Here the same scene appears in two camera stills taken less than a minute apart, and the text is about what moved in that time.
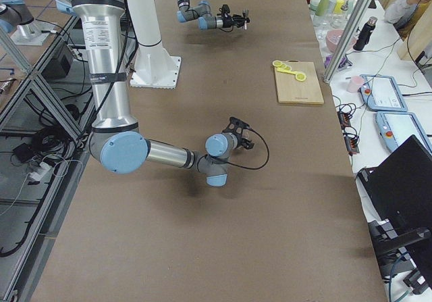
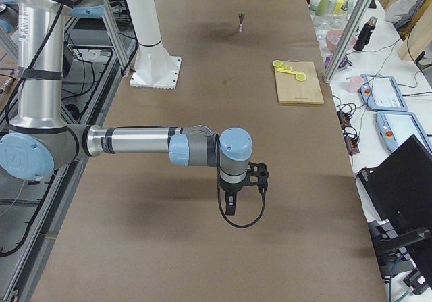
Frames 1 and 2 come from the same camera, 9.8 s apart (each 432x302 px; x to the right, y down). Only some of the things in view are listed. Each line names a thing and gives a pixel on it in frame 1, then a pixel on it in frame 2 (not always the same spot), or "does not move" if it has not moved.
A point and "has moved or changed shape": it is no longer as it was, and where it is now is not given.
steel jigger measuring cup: [245, 14] has moved or changed shape
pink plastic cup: [354, 83] does not move
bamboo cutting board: [291, 90] does not move
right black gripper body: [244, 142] -> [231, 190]
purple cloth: [344, 63] does not move
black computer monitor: [399, 189] does not move
